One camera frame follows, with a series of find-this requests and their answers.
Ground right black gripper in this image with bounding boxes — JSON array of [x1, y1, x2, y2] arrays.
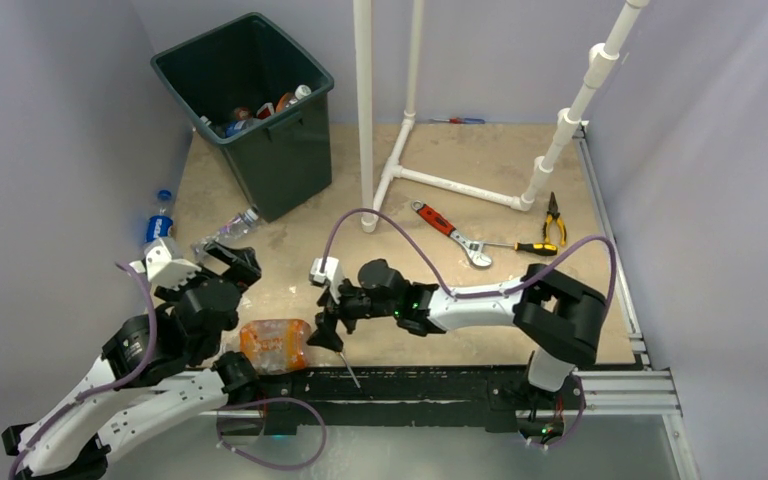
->
[[308, 273, 400, 351]]

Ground pepsi bottle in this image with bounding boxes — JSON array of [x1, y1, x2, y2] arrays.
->
[[224, 118, 261, 138], [143, 189, 174, 245]]

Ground red gold label bottle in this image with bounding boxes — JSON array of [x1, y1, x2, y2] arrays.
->
[[255, 102, 276, 120]]

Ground orange label bottle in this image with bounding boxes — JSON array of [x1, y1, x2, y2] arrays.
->
[[219, 318, 312, 375], [275, 84, 312, 113]]

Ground red cap clear bottle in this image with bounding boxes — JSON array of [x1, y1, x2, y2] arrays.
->
[[232, 107, 252, 121]]

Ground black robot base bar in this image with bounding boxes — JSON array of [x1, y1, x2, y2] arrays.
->
[[195, 364, 587, 437]]

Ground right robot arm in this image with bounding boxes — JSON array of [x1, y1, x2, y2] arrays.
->
[[307, 257, 609, 407]]

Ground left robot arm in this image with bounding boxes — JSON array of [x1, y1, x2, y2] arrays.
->
[[1, 239, 262, 479]]

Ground dark green plastic bin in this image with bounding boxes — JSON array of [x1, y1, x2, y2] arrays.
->
[[150, 13, 334, 222]]

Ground yellow black screwdriver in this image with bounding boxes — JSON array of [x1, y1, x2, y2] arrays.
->
[[337, 351, 362, 391]]

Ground crushed clear bottle left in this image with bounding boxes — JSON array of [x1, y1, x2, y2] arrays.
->
[[191, 208, 261, 261]]

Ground small red blue screwdriver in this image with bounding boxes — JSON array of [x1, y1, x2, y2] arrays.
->
[[429, 117, 486, 125]]

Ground yellow black pliers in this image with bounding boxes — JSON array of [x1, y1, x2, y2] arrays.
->
[[542, 191, 567, 247]]

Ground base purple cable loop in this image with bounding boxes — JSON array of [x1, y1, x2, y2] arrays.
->
[[215, 397, 328, 472]]

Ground Pepsi bottle by wall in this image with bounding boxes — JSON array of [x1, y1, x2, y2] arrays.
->
[[143, 189, 174, 245]]

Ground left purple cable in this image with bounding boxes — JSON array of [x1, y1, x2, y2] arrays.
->
[[7, 261, 160, 480]]

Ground white PVC pipe frame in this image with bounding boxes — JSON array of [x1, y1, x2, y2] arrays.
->
[[351, 1, 657, 233]]

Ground red handle adjustable wrench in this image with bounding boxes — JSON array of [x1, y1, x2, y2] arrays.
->
[[411, 200, 493, 269]]

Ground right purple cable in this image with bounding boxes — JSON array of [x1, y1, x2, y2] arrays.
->
[[322, 208, 618, 333]]

